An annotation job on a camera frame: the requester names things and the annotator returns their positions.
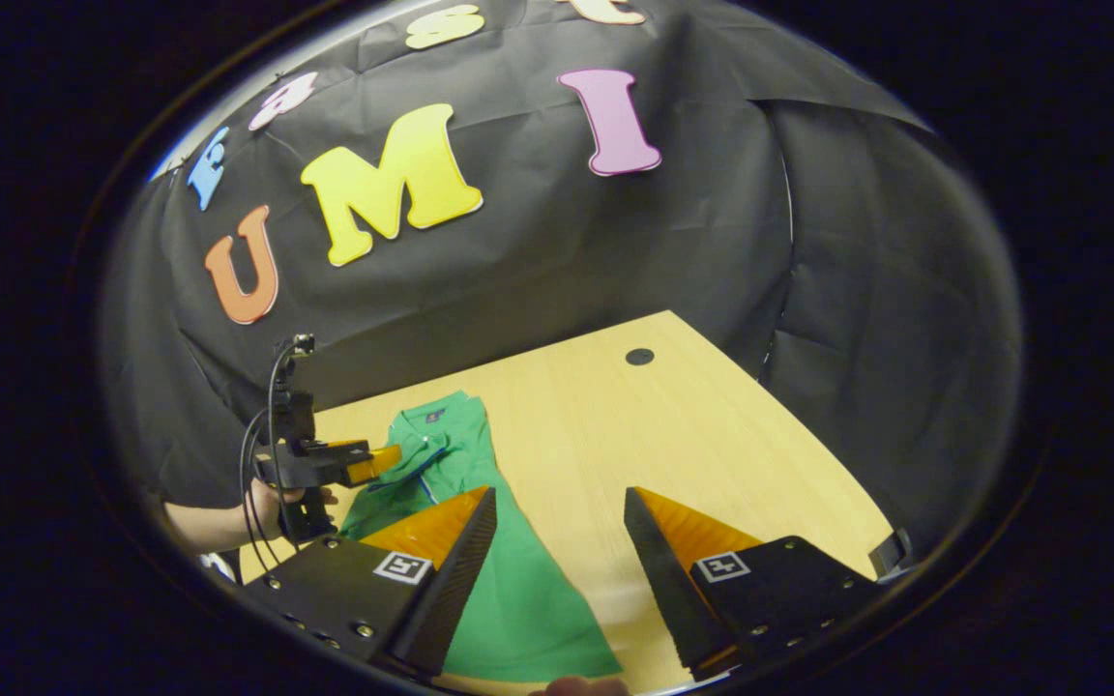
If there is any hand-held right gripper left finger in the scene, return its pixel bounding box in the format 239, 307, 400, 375
243, 486, 498, 678

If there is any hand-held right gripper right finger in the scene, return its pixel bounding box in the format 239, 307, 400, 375
623, 486, 885, 682

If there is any green T-shirt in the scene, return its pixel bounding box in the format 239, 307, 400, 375
339, 390, 624, 682

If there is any black backdrop cloth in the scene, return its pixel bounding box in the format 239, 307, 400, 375
98, 0, 1022, 562

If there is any black cable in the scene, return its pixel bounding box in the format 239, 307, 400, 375
240, 346, 299, 573

